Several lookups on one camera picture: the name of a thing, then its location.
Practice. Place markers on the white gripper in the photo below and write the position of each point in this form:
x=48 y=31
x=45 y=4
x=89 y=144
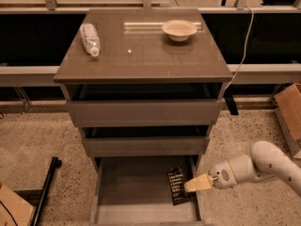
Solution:
x=220 y=176

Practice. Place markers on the grey middle drawer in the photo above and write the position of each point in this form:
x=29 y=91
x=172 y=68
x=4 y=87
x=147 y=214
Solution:
x=146 y=141

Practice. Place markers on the cardboard box at left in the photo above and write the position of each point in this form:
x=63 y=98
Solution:
x=14 y=210

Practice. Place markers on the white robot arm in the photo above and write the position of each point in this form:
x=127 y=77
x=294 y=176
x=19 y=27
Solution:
x=265 y=162

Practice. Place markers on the clear plastic water bottle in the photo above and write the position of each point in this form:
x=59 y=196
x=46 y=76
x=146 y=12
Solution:
x=90 y=39

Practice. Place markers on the white paper bowl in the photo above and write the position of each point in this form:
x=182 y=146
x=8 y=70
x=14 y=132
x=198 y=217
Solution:
x=179 y=30

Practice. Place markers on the grey drawer cabinet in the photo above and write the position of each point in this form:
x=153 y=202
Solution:
x=136 y=51

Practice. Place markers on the grey top drawer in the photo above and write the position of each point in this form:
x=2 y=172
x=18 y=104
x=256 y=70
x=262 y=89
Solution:
x=100 y=105

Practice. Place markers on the cardboard box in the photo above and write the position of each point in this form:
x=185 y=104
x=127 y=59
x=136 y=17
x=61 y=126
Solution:
x=14 y=210
x=289 y=117

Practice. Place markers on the grey drawer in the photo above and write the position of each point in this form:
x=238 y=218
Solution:
x=100 y=105
x=146 y=141
x=135 y=191

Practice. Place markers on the cardboard box at right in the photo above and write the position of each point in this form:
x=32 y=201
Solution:
x=289 y=117

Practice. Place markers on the grey bottom drawer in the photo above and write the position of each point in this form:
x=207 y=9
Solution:
x=135 y=191

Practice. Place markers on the black metal stand frame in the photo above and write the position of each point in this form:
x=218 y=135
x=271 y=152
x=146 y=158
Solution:
x=38 y=197

